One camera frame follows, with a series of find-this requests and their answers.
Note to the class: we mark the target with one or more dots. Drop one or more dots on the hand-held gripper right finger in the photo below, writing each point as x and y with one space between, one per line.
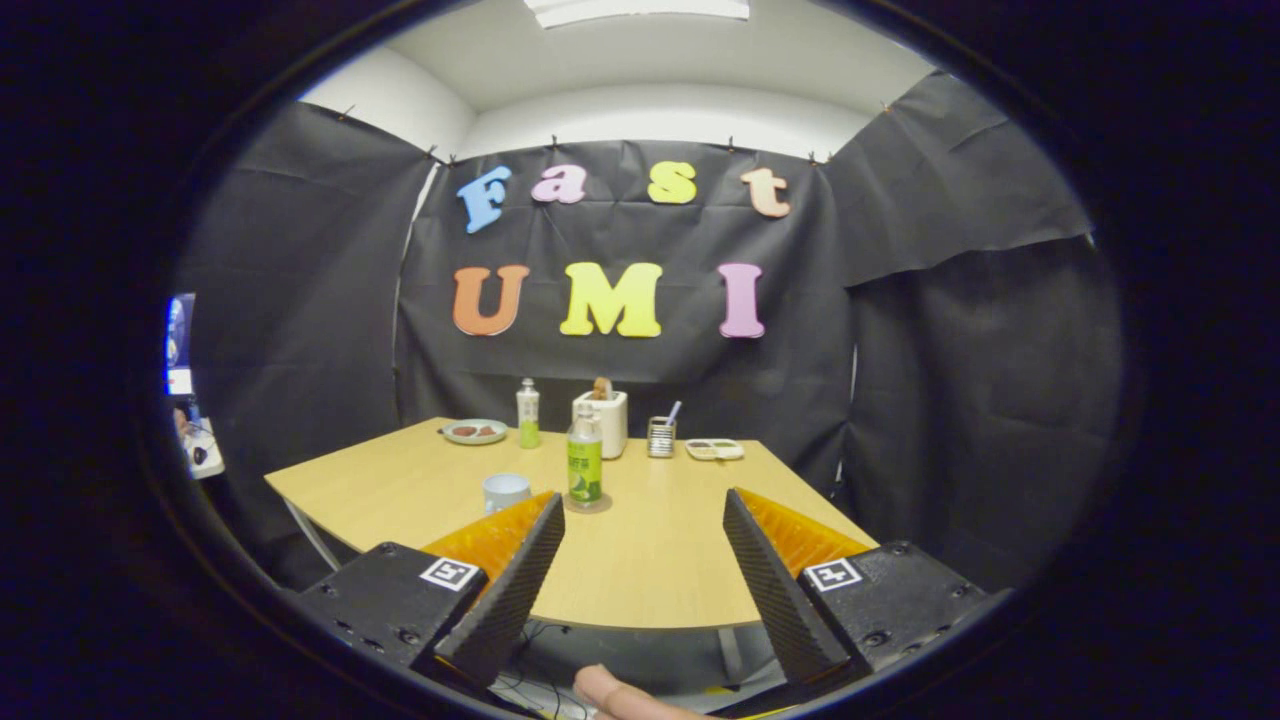
775 590

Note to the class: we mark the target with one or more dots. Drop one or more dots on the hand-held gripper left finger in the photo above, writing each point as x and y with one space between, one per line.
510 590

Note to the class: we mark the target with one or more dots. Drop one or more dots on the pale blue cup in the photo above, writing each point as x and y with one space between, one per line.
505 492

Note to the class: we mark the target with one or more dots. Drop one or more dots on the round brown coaster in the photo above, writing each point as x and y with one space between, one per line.
606 504

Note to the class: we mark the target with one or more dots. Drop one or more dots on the green label juice bottle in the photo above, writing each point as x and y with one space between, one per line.
585 470

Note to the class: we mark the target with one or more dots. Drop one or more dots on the small green drink bottle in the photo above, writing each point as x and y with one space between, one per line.
528 430

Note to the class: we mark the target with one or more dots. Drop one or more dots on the grey table leg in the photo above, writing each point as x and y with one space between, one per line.
305 535
732 655

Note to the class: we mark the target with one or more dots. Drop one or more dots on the wooden table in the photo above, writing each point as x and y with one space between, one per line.
650 570

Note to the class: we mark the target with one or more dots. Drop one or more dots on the white divided tray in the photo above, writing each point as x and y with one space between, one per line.
715 457

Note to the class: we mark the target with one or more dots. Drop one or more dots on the pale green plate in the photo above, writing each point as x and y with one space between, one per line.
498 438

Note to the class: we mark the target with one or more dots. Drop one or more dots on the metal mesh holder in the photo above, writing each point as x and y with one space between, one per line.
660 440

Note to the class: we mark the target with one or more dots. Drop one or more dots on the white toaster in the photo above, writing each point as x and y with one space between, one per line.
613 425

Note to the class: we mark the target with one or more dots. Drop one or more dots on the brown toast slice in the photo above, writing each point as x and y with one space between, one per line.
601 388

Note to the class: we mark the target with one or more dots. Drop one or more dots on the white side desk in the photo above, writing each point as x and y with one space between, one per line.
210 465

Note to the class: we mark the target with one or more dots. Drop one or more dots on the computer monitor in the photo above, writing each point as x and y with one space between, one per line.
178 335

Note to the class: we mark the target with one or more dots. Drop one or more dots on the ceiling light panel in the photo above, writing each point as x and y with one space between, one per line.
635 10

